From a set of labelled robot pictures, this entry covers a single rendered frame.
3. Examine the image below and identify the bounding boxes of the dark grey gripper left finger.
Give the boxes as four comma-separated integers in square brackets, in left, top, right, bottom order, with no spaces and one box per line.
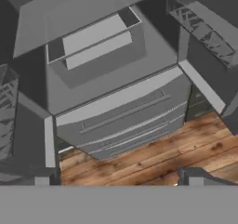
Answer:
[0,165,61,187]

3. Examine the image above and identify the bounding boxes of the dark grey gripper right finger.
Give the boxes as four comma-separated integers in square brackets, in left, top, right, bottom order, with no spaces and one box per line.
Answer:
[178,166,238,187]

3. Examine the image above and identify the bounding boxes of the grey left fridge door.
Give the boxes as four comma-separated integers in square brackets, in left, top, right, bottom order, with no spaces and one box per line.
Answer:
[0,62,58,170]

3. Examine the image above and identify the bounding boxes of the grey fridge door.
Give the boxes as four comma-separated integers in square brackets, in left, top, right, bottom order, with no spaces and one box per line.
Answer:
[165,0,238,127]
[0,62,58,170]

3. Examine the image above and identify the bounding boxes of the grey fridge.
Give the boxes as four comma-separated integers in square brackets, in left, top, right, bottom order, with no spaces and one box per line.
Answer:
[12,0,193,161]

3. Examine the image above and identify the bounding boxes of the grey right fridge door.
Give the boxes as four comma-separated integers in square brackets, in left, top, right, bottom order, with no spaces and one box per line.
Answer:
[165,0,238,127]

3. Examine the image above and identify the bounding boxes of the pale grey fridge crisper drawer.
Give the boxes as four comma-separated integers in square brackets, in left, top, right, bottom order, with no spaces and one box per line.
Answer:
[46,6,143,72]

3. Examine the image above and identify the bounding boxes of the clear glass fridge shelf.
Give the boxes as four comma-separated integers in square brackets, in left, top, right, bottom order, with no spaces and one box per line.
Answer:
[12,0,162,59]

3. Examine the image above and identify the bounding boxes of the dark grey base cupboard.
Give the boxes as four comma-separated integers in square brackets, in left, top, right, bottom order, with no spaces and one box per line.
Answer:
[55,134,75,155]
[185,82,223,124]

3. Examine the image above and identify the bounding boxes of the grey freezer drawer front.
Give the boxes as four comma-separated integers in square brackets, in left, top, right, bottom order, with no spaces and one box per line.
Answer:
[55,65,192,161]

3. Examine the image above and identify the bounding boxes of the grey freezer drawer handle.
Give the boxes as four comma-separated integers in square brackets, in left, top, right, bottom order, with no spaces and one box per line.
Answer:
[79,90,172,135]

